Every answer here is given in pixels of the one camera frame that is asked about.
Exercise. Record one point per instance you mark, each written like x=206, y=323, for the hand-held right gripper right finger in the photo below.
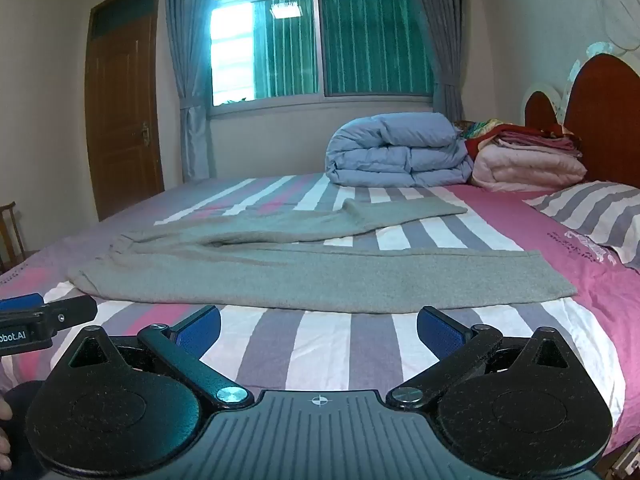
x=440, y=332

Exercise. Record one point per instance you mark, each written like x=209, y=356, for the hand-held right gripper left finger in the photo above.
x=200, y=331

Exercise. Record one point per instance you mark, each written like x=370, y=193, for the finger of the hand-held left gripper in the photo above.
x=65, y=312

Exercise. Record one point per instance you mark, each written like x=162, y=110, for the grey pants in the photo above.
x=300, y=280

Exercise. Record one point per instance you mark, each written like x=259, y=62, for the person's left hand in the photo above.
x=4, y=407

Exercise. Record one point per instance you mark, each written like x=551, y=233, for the wooden chair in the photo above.
x=11, y=235

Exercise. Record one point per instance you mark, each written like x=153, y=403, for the bed with striped sheet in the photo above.
x=525, y=220

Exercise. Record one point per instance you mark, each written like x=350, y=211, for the folded pink blanket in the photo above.
x=530, y=170

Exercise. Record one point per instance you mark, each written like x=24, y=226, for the folded light blue duvet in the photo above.
x=395, y=150

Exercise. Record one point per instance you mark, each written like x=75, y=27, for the striped pillow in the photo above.
x=595, y=215

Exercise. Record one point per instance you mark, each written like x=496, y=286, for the brown wooden door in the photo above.
x=122, y=110

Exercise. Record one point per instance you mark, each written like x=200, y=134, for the stack of folded cloths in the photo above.
x=520, y=137

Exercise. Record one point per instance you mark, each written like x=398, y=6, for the grey-blue curtain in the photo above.
x=192, y=70
x=445, y=45

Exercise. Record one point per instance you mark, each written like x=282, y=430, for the red wooden headboard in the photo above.
x=607, y=110

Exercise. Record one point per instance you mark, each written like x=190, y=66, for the window with green glass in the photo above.
x=370, y=40

